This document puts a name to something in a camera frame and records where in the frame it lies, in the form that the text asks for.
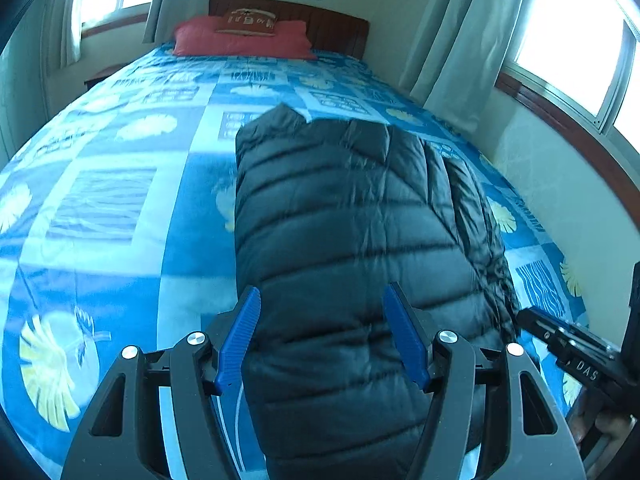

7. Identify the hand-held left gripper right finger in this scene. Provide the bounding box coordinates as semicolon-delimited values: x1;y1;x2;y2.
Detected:
382;282;586;480

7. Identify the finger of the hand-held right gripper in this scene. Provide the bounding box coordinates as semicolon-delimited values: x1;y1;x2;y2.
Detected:
517;306;569;350

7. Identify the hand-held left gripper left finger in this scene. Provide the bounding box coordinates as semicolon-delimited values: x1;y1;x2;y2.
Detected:
60;286;262;480

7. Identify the black puffer jacket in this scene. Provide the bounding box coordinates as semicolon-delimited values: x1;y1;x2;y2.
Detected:
234;104;523;480

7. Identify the person's right hand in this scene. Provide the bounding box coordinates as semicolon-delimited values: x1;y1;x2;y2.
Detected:
597;411;640;444

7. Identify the bed with blue printed sheet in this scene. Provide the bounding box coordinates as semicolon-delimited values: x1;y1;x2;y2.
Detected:
0;42;601;480

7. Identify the wooden nightstand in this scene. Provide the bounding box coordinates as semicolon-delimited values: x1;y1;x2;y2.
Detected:
84;65;132;91

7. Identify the red pillow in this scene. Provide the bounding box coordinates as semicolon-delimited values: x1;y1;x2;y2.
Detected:
172;16;318;60

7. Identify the small dark red printed cushion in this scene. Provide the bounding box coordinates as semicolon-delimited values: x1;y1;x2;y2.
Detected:
215;8;278;37

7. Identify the wooden bed headboard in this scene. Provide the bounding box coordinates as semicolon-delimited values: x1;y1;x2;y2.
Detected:
208;0;370;61

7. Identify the sheer white curtain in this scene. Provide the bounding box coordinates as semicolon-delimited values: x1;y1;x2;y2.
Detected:
45;0;85;67

